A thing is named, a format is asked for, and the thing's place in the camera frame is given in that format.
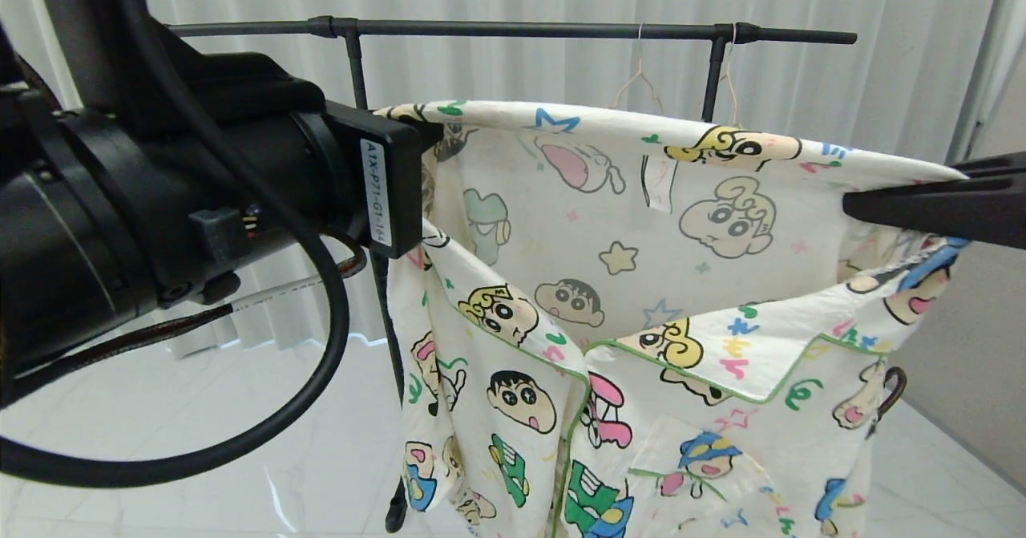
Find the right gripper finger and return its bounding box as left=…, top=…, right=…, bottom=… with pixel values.
left=950, top=151, right=1026, bottom=182
left=842, top=176, right=1026, bottom=251

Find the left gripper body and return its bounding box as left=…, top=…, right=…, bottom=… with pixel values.
left=0, top=101, right=426, bottom=398

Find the cream printed shirt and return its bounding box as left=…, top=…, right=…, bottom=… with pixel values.
left=375, top=101, right=971, bottom=538

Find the pink clothes hanger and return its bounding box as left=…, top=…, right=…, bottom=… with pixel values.
left=613, top=23, right=666, bottom=114
left=717, top=23, right=743, bottom=130

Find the black clothes rack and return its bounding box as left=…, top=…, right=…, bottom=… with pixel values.
left=168, top=15, right=858, bottom=535

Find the white laundry basket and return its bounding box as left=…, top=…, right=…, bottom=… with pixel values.
left=876, top=365, right=909, bottom=441

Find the black cable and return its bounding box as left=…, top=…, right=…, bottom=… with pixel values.
left=0, top=0, right=353, bottom=491

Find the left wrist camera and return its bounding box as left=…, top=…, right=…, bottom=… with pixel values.
left=32, top=0, right=325, bottom=134

